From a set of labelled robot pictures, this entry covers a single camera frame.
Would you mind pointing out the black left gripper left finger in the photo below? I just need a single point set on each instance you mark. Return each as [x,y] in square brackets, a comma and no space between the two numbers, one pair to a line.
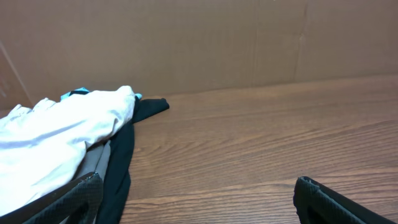
[76,202]

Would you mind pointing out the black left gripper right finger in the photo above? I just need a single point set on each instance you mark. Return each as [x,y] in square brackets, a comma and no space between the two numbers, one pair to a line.
[318,204]

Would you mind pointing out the beige shorts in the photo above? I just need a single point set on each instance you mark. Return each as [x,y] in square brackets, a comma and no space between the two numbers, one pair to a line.
[42,147]

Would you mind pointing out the black garment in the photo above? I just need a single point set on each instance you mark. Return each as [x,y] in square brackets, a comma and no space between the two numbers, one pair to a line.
[117,180]

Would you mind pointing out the grey shorts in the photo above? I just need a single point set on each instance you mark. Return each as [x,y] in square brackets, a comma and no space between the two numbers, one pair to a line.
[95,160]

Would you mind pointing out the light blue garment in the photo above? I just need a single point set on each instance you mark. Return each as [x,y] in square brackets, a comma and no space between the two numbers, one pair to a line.
[83,94]

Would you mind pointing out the cardboard back panel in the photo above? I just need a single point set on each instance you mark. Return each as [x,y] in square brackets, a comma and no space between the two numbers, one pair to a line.
[160,47]

